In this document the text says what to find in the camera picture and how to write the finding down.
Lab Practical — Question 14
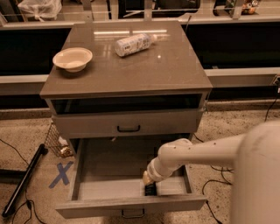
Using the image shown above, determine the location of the black stand leg left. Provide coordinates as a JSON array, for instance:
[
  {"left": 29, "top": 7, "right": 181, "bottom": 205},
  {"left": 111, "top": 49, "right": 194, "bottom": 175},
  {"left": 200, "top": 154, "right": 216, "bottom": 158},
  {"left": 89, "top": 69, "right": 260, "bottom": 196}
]
[{"left": 1, "top": 144, "right": 48, "bottom": 218}]

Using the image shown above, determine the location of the black cable right floor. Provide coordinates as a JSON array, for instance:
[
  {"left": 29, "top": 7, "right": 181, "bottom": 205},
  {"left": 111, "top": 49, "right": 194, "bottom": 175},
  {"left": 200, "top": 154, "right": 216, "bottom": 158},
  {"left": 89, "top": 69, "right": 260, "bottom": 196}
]
[{"left": 192, "top": 95, "right": 280, "bottom": 224}]

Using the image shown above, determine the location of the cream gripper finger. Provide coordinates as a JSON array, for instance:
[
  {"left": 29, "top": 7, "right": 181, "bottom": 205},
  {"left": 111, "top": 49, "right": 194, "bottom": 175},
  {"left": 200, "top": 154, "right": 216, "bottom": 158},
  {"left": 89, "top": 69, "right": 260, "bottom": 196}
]
[{"left": 143, "top": 171, "right": 154, "bottom": 186}]

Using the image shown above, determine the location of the dark blueberry rxbar wrapper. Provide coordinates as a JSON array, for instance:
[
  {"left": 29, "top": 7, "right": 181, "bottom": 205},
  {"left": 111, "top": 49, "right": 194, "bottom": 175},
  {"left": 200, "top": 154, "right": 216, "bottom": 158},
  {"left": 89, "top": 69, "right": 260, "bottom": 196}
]
[{"left": 144, "top": 183, "right": 158, "bottom": 196}]

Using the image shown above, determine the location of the open grey drawer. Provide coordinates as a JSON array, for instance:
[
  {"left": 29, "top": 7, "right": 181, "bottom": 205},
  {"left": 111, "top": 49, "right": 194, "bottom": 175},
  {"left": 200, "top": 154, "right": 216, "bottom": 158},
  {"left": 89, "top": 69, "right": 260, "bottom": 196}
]
[{"left": 56, "top": 136, "right": 206, "bottom": 219}]

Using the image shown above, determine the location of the white paper bowl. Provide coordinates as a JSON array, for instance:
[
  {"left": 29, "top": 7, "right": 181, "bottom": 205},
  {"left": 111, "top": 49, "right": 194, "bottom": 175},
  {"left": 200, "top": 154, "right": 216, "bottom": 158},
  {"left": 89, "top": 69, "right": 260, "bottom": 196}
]
[{"left": 52, "top": 47, "right": 93, "bottom": 73}]

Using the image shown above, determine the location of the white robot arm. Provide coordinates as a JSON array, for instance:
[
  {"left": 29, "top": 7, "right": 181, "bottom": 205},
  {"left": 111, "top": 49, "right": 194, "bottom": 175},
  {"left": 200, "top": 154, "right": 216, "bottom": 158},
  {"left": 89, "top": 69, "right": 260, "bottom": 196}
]
[{"left": 143, "top": 120, "right": 280, "bottom": 224}]

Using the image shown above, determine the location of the wire mesh waste basket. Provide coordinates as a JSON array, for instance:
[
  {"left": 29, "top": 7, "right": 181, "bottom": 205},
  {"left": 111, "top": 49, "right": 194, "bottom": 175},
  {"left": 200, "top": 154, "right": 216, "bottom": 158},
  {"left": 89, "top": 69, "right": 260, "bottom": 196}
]
[{"left": 45, "top": 122, "right": 73, "bottom": 158}]

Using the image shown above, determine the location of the closed grey upper drawer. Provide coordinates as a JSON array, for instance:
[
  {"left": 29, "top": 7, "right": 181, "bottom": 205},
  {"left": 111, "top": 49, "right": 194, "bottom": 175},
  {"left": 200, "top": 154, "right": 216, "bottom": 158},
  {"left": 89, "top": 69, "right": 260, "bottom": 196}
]
[{"left": 52, "top": 109, "right": 203, "bottom": 138}]

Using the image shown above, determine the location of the clear plastic water bottle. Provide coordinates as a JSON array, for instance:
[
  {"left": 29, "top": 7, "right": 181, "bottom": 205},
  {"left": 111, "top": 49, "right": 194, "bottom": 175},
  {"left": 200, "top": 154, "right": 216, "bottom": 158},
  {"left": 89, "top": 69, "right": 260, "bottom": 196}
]
[{"left": 115, "top": 33, "right": 158, "bottom": 57}]

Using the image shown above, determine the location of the grey drawer cabinet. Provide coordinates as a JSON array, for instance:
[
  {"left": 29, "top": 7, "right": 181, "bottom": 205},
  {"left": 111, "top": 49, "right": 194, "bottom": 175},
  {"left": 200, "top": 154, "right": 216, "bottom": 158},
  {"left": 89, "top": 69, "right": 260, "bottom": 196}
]
[{"left": 39, "top": 20, "right": 214, "bottom": 147}]

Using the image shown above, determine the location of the black cable floor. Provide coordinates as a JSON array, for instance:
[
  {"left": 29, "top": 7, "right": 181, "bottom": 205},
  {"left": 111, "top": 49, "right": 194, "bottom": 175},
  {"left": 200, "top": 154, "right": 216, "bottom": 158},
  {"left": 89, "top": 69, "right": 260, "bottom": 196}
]
[
  {"left": 0, "top": 137, "right": 47, "bottom": 224},
  {"left": 192, "top": 95, "right": 280, "bottom": 224}
]

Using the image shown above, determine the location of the black cable left floor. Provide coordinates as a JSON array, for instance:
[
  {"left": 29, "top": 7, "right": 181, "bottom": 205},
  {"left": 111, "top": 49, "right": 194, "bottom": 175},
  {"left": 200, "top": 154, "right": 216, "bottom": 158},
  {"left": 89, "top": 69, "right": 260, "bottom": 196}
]
[{"left": 0, "top": 137, "right": 47, "bottom": 224}]

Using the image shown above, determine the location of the blue tape cross mark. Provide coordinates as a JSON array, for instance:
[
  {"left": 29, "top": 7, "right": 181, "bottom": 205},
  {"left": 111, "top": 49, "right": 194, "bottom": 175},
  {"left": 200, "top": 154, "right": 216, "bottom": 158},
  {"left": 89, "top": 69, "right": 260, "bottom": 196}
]
[{"left": 49, "top": 161, "right": 74, "bottom": 188}]

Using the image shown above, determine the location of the white plastic bag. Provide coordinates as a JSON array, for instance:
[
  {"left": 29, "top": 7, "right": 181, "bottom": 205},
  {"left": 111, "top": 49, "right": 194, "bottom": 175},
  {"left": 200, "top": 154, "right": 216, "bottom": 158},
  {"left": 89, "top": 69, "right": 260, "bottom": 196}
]
[{"left": 17, "top": 0, "right": 62, "bottom": 22}]

